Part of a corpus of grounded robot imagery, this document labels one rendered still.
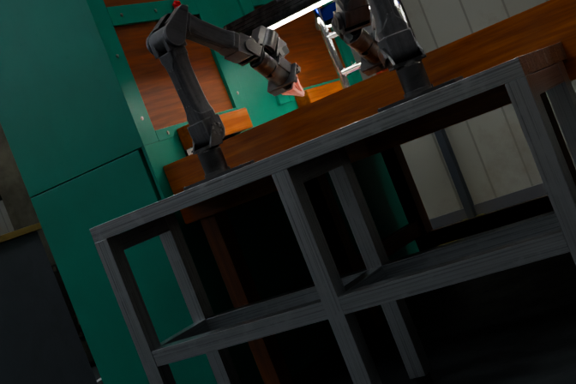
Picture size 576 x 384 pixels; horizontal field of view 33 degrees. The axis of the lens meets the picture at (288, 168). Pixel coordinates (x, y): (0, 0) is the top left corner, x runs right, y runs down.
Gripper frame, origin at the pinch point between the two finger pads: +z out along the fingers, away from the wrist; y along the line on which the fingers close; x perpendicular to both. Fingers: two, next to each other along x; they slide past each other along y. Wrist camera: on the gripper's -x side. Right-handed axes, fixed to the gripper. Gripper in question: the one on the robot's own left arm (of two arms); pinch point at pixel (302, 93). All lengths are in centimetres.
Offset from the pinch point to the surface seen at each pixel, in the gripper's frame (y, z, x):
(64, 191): 79, -20, 17
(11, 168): 259, 61, -96
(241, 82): 42, 15, -31
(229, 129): 34.7, 5.5, -3.8
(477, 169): 61, 206, -102
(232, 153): 14.2, -11.1, 21.8
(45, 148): 80, -30, 6
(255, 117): 41, 22, -20
